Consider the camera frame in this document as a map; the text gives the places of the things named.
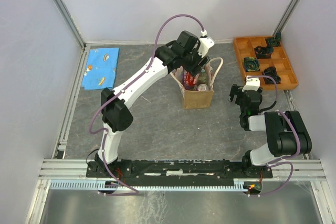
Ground black floral rolled cloth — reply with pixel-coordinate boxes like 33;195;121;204
262;66;281;84

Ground orange wooden divided tray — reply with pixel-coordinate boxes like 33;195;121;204
233;36;299;90

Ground red cola can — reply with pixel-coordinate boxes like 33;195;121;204
182;69;200;90

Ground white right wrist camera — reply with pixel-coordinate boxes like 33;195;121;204
242;76;260;92

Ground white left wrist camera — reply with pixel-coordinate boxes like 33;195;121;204
197;30;216;58

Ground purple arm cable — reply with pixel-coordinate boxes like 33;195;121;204
245;75;301;198
89;14;206;197

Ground blue slotted cable duct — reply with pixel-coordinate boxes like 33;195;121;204
49;178;249;192

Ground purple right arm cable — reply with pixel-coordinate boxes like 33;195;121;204
245;75;301;198

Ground dark green cloth corner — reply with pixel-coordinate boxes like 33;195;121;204
265;31;282;47

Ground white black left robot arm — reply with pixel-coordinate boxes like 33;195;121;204
94;31;215;177

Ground green yellow rolled cloth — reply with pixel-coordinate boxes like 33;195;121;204
243;57;260;72

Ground burlap canvas tote bag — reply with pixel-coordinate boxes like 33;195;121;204
170;57;224;109

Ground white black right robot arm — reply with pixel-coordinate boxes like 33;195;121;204
229;84;312;177

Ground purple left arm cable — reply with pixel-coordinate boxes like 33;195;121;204
89;14;206;197

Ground black rolled cloth upper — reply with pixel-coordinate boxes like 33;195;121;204
254;46;274;59

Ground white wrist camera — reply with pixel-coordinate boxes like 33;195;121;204
197;30;216;58
242;76;260;92

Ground purple Fanta can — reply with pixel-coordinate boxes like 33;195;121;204
197;83;210;92

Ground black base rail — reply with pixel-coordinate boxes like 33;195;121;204
86;157;274;186

